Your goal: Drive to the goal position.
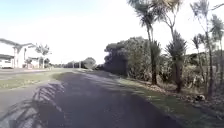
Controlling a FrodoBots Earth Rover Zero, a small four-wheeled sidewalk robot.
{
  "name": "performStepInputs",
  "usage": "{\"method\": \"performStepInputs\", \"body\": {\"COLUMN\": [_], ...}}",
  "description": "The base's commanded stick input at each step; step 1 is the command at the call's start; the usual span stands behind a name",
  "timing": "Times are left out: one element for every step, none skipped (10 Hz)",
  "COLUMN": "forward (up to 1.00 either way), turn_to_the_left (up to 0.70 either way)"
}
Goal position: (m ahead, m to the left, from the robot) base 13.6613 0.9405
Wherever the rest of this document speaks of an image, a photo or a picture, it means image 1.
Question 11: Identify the white house with dark roof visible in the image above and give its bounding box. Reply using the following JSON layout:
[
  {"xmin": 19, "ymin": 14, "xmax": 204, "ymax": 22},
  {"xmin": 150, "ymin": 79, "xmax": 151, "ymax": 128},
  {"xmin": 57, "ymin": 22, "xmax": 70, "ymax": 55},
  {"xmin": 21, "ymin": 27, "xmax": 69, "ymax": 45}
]
[{"xmin": 0, "ymin": 37, "xmax": 44, "ymax": 70}]

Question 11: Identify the row of palm trees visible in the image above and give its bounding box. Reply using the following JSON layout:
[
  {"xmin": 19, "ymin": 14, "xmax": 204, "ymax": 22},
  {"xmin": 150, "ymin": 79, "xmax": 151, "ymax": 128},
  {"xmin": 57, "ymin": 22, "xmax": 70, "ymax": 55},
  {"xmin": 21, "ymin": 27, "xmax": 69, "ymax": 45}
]
[{"xmin": 128, "ymin": 0, "xmax": 224, "ymax": 100}]

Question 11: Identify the grey side road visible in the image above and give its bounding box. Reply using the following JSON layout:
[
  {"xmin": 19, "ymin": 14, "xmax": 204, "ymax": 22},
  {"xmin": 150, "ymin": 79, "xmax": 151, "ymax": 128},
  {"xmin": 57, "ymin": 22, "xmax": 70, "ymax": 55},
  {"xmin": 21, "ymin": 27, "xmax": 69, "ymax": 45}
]
[{"xmin": 0, "ymin": 67, "xmax": 66, "ymax": 76}]

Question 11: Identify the round tree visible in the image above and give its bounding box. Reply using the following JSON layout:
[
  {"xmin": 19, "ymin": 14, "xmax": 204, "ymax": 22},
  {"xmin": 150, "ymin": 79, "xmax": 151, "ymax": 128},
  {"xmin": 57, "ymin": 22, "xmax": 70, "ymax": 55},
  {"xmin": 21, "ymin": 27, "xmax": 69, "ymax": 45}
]
[{"xmin": 82, "ymin": 56, "xmax": 98, "ymax": 70}]

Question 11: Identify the grey asphalt road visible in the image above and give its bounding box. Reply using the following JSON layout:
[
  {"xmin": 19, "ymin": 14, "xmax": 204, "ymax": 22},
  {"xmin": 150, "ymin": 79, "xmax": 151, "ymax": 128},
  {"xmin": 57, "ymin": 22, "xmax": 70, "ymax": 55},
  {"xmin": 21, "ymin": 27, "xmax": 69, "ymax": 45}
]
[{"xmin": 0, "ymin": 69, "xmax": 184, "ymax": 128}]

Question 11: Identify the small palm tree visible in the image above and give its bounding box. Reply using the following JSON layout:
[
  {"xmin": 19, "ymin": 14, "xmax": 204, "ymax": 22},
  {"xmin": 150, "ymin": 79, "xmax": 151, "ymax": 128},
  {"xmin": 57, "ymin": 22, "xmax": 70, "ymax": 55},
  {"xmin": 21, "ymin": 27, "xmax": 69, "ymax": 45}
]
[{"xmin": 34, "ymin": 43, "xmax": 53, "ymax": 69}]

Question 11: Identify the large dark bush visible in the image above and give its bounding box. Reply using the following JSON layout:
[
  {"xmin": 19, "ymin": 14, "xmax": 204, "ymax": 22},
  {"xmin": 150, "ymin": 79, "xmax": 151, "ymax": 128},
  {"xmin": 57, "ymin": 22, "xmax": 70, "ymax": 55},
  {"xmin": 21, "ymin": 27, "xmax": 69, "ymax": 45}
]
[{"xmin": 103, "ymin": 36, "xmax": 153, "ymax": 81}]

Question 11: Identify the grass verge with leaf litter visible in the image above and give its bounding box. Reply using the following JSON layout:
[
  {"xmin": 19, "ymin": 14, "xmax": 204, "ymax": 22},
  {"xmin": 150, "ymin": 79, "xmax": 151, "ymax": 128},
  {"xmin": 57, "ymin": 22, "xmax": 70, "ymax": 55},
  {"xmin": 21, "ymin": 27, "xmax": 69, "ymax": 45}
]
[{"xmin": 99, "ymin": 71, "xmax": 224, "ymax": 128}]

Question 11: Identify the row of dark trees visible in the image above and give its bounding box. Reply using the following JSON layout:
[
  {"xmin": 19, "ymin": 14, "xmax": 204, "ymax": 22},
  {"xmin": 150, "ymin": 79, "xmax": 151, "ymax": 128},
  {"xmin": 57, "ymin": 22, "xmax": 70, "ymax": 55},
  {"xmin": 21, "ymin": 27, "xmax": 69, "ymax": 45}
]
[{"xmin": 49, "ymin": 60, "xmax": 84, "ymax": 70}]

